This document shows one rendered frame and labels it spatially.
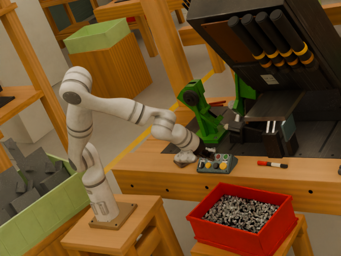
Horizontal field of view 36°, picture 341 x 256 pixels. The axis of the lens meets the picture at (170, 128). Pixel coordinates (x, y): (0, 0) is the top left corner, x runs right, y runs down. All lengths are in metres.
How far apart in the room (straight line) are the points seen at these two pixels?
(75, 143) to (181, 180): 0.54
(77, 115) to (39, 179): 0.87
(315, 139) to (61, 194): 1.12
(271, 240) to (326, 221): 1.40
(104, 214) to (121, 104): 0.59
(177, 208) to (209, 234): 1.79
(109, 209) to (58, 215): 0.37
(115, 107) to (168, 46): 1.04
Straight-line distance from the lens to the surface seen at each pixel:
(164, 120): 1.73
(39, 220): 2.39
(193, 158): 1.83
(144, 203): 2.19
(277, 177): 1.97
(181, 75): 2.73
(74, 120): 1.81
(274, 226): 1.78
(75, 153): 1.95
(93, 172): 2.07
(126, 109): 1.70
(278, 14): 1.58
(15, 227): 2.35
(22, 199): 2.55
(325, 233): 3.08
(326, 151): 2.04
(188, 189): 2.23
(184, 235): 3.38
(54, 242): 2.45
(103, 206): 2.11
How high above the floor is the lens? 1.98
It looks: 25 degrees down
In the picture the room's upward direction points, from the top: 21 degrees counter-clockwise
